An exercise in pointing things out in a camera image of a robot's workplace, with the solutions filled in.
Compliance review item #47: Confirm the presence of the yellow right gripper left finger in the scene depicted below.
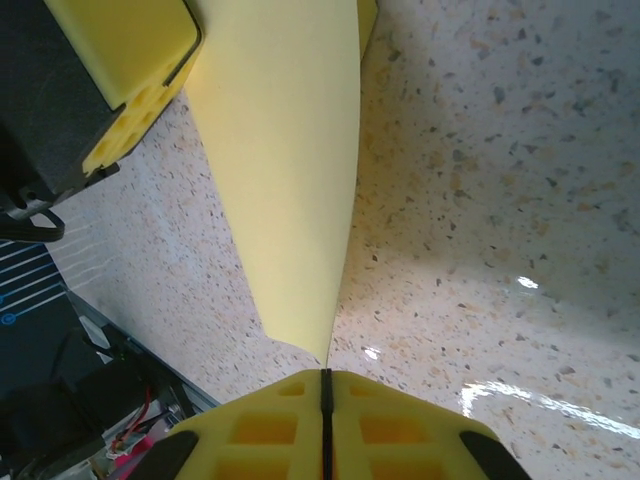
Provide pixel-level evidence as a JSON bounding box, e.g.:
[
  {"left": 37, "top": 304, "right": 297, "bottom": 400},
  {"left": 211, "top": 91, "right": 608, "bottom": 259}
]
[{"left": 147, "top": 368, "right": 329, "bottom": 480}]

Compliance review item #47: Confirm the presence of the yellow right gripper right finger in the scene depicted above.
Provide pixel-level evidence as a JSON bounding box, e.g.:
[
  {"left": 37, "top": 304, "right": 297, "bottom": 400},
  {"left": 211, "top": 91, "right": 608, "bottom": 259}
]
[{"left": 325, "top": 368, "right": 532, "bottom": 480}]

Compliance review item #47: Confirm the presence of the yellow cloth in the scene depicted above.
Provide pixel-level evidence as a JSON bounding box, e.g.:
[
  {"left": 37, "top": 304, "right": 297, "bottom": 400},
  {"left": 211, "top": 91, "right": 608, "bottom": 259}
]
[{"left": 188, "top": 0, "right": 380, "bottom": 374}]

